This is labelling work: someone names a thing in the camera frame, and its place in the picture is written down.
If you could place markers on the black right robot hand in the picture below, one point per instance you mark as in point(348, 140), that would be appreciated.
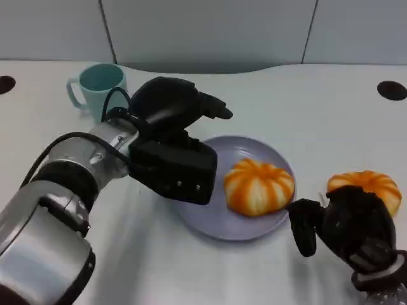
point(356, 222)

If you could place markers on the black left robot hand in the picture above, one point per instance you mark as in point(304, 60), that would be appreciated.
point(165, 101)

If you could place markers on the orange white toy bread roll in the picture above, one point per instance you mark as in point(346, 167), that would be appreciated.
point(257, 187)
point(365, 179)

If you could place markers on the pale green mug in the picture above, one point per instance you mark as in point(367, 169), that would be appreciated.
point(95, 95)

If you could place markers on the lilac plate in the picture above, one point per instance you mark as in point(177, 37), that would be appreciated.
point(248, 229)

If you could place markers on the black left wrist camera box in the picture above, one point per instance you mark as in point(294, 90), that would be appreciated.
point(178, 171)

